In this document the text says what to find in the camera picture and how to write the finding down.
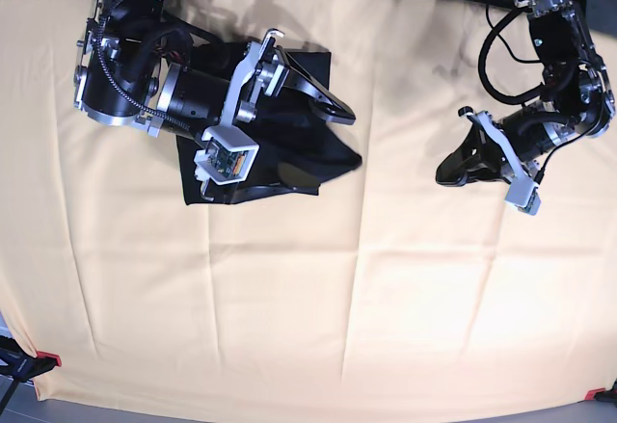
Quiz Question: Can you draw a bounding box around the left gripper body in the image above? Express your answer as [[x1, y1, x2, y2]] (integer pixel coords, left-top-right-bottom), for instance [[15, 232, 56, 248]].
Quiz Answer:
[[496, 107, 578, 172]]

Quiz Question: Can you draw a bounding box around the black T-shirt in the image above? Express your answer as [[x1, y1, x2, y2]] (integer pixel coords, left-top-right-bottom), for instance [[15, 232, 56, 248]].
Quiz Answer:
[[176, 42, 362, 205]]

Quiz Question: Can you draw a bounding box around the red black clamp left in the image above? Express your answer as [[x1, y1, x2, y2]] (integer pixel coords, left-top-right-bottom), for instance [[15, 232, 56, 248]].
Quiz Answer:
[[1, 336, 62, 383]]

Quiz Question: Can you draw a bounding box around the red black clamp right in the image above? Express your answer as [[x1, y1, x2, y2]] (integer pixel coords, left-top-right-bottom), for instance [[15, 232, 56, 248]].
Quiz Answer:
[[585, 382, 617, 405]]

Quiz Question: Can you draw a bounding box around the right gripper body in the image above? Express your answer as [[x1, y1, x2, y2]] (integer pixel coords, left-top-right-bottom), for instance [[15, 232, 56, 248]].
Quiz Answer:
[[156, 51, 290, 135]]

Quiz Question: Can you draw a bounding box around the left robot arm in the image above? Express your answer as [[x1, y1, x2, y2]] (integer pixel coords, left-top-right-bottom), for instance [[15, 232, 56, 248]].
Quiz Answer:
[[478, 0, 615, 181]]

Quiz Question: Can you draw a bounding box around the red black clamp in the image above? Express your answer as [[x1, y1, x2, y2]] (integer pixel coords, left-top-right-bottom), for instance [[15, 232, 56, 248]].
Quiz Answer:
[[585, 382, 617, 405], [1, 336, 62, 383]]

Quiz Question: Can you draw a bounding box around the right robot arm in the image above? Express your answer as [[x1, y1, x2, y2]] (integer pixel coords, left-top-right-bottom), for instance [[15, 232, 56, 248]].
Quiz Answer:
[[74, 0, 356, 146]]

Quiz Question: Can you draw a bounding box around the yellow table cloth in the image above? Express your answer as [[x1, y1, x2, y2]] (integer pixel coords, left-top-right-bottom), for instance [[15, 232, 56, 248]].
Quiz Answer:
[[1, 0, 616, 422]]

